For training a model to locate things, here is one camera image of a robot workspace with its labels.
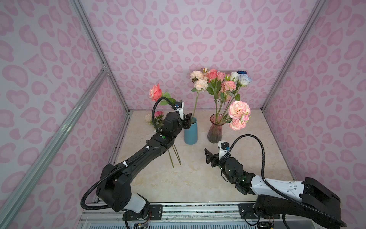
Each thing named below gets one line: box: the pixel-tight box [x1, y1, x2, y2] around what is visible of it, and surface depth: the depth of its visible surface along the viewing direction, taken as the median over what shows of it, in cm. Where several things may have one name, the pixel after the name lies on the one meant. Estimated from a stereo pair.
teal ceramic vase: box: [183, 116, 198, 145], surface depth 94 cm
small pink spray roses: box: [220, 80, 252, 131], surface depth 55 cm
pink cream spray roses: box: [189, 67, 209, 120], surface depth 80 cm
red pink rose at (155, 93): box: [149, 83, 177, 106], surface depth 66 cm
